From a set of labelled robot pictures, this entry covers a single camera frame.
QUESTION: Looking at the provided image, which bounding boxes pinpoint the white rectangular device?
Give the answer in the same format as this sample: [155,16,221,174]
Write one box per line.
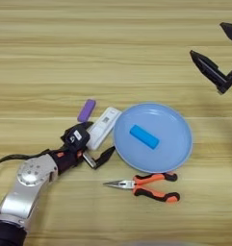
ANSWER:
[86,106,123,152]

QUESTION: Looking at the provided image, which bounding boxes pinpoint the blue rectangular block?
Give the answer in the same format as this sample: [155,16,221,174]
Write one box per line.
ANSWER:
[129,123,161,151]

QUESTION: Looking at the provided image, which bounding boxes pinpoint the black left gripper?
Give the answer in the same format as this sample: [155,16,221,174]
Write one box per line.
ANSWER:
[49,120,116,176]

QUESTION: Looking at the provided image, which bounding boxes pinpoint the orange black needle-nose pliers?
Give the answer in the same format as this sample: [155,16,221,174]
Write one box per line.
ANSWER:
[102,172,181,204]

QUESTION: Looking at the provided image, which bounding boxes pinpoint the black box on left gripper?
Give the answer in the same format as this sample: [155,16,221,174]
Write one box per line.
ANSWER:
[60,123,91,152]

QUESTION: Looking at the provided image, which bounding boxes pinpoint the purple rectangular block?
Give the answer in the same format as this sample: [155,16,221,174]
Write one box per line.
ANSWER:
[76,98,97,124]

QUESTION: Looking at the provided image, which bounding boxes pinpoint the light blue round plate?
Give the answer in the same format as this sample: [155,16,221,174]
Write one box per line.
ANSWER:
[112,101,194,175]

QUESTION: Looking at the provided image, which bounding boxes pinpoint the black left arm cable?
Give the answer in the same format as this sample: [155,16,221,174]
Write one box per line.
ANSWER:
[0,148,51,171]

